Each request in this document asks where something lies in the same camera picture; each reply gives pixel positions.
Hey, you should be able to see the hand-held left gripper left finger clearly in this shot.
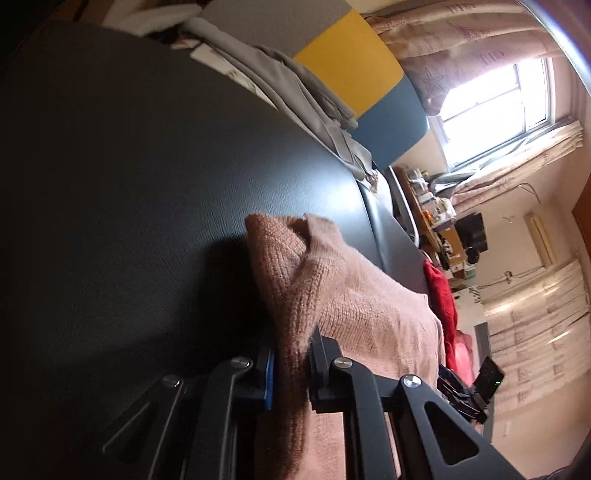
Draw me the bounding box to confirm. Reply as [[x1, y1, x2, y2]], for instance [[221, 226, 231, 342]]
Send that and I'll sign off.
[[69, 344, 278, 480]]

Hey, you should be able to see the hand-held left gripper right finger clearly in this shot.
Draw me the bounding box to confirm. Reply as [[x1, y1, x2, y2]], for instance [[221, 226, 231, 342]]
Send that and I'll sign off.
[[307, 323, 536, 480]]

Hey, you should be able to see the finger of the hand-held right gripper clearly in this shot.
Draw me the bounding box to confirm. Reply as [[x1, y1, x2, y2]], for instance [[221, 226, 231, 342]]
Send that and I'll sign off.
[[436, 364, 481, 422]]

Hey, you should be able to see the pink knit sweater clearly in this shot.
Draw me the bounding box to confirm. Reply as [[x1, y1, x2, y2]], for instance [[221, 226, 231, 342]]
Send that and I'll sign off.
[[244, 212, 446, 480]]

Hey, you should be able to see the transparent plastic curtain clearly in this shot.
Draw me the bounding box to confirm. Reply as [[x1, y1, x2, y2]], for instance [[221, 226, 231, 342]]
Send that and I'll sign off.
[[480, 258, 587, 407]]

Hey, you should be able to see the red knit cloth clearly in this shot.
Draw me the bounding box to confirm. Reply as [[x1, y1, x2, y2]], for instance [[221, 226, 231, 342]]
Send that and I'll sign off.
[[422, 259, 476, 388]]

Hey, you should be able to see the wooden desk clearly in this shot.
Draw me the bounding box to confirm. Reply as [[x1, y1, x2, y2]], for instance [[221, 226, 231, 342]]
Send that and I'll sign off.
[[397, 166, 481, 282]]

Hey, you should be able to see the black monitor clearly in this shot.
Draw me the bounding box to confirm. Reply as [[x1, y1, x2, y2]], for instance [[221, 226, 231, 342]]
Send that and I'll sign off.
[[455, 213, 489, 254]]

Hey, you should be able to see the silver chair armrest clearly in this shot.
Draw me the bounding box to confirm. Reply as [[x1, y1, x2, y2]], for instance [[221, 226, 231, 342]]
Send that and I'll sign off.
[[385, 165, 423, 247]]

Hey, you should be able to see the cluster of jars and bottles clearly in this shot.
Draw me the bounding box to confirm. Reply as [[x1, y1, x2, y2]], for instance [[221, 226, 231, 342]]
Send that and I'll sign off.
[[406, 168, 458, 227]]

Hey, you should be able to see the pink patterned curtain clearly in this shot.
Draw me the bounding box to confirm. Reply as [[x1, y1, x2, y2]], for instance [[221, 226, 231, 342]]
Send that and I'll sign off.
[[365, 0, 583, 116], [452, 120, 585, 208]]

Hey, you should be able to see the window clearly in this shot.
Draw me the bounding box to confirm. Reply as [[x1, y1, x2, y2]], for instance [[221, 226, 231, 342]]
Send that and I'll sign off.
[[434, 58, 561, 169]]

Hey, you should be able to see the grey cloth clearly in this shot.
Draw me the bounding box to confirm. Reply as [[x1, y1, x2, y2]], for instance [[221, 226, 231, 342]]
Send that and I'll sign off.
[[178, 16, 384, 190]]

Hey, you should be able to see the grey yellow blue panel chair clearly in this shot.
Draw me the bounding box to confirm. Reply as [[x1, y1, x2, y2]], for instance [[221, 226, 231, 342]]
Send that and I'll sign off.
[[203, 0, 430, 169]]

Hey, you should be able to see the white wall unit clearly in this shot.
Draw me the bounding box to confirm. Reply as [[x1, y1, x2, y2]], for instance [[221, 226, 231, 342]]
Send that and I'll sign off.
[[526, 211, 557, 266]]

